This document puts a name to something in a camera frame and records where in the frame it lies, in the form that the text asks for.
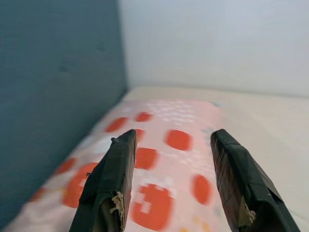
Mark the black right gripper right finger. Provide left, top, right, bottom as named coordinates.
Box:
left=210, top=129, right=301, bottom=232

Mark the pink pillow with orange spots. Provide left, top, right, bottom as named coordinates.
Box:
left=0, top=99, right=234, bottom=232

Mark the blue headboard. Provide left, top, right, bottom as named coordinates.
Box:
left=0, top=0, right=129, bottom=229

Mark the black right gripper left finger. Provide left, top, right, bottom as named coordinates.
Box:
left=69, top=129, right=138, bottom=232

